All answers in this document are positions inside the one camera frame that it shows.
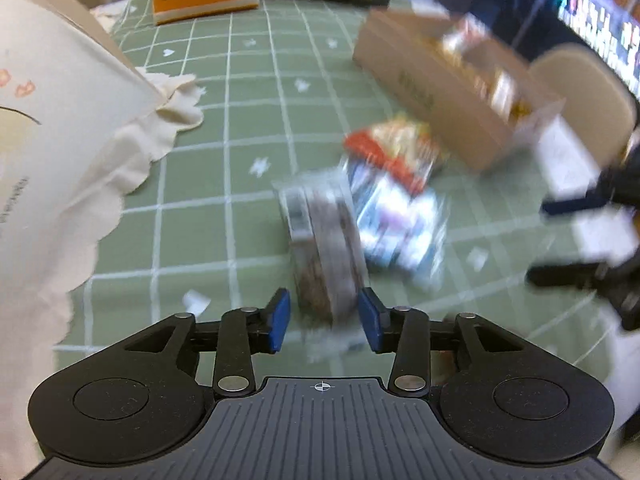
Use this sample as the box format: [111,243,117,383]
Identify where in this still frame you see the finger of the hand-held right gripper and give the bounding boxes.
[541,187,618,217]
[526,259,612,290]

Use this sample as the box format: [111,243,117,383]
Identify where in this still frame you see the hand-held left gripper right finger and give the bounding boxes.
[357,286,524,397]

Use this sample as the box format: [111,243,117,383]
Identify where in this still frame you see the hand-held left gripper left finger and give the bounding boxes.
[120,287,292,396]

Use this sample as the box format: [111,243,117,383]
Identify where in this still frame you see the clear brown snack bar packet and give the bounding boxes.
[272,170,371,327]

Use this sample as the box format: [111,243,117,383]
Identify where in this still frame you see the pink cardboard box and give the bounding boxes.
[352,7,567,173]

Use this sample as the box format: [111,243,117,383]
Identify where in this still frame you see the white bluish snack packet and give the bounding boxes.
[347,157,449,292]

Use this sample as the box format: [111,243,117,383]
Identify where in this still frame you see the green checked tablecloth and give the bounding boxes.
[52,0,640,393]

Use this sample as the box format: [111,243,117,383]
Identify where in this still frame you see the television screen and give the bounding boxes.
[545,0,640,100]

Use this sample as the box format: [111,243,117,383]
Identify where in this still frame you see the red cream snack packet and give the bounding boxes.
[344,114,449,193]

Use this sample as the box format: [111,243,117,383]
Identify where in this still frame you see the black appliance with blue light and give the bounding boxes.
[434,0,551,63]

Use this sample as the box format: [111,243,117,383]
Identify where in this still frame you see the cream cloth tote bag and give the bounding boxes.
[0,0,206,480]

